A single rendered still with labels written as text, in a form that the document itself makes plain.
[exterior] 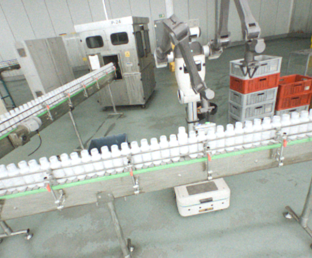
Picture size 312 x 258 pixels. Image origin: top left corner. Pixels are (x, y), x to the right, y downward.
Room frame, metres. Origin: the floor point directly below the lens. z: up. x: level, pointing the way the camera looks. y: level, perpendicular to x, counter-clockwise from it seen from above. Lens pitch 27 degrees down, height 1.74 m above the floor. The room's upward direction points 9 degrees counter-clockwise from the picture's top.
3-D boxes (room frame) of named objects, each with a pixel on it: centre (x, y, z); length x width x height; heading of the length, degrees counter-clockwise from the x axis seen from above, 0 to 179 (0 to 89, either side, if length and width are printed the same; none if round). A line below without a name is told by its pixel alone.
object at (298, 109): (3.21, -2.34, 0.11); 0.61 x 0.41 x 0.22; 96
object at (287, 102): (3.21, -2.34, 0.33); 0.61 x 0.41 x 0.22; 96
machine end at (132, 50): (5.49, 0.58, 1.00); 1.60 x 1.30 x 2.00; 165
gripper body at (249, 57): (1.20, -0.61, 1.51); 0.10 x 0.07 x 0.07; 3
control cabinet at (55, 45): (7.43, 3.07, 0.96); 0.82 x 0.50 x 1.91; 165
